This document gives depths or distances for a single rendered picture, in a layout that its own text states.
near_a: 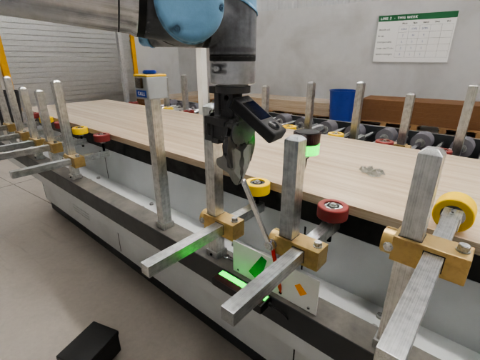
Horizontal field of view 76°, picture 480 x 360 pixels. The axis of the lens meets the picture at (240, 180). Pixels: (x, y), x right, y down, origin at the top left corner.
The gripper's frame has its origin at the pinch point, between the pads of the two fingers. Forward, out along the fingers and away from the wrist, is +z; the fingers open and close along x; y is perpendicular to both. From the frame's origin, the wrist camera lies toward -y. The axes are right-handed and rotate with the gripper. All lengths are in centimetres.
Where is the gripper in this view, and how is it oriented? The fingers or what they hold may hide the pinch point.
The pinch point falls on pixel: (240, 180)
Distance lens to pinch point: 67.9
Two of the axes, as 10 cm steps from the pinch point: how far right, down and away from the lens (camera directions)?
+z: -0.1, 9.3, 3.7
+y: -7.6, -2.5, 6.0
